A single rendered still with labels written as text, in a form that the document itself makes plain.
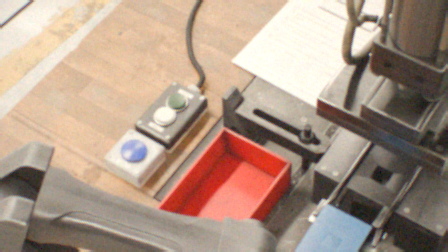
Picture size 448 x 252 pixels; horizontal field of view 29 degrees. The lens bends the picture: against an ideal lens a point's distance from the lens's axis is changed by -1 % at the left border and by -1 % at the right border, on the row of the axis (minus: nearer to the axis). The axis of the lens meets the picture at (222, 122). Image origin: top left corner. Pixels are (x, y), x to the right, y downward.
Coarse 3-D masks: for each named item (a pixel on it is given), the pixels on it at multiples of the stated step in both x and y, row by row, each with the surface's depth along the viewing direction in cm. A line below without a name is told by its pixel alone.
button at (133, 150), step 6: (126, 144) 134; (132, 144) 134; (138, 144) 134; (144, 144) 134; (126, 150) 133; (132, 150) 133; (138, 150) 133; (144, 150) 133; (126, 156) 132; (132, 156) 132; (138, 156) 132; (144, 156) 133
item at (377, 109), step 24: (336, 72) 114; (360, 72) 114; (336, 96) 112; (360, 96) 112; (384, 96) 106; (408, 96) 106; (336, 120) 113; (360, 120) 110; (384, 120) 105; (408, 120) 104; (432, 120) 106; (384, 144) 110; (408, 144) 108; (432, 144) 107; (432, 168) 108
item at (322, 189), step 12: (324, 180) 124; (312, 192) 129; (324, 192) 127; (348, 204) 125; (360, 204) 130; (372, 204) 122; (396, 216) 120; (396, 228) 122; (408, 228) 120; (396, 240) 124; (408, 240) 122; (420, 240) 121; (432, 240) 119; (444, 240) 122
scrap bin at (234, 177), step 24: (216, 144) 132; (240, 144) 132; (192, 168) 128; (216, 168) 134; (240, 168) 134; (264, 168) 133; (288, 168) 128; (192, 192) 132; (216, 192) 132; (240, 192) 132; (264, 192) 131; (192, 216) 129; (216, 216) 129; (240, 216) 129; (264, 216) 128
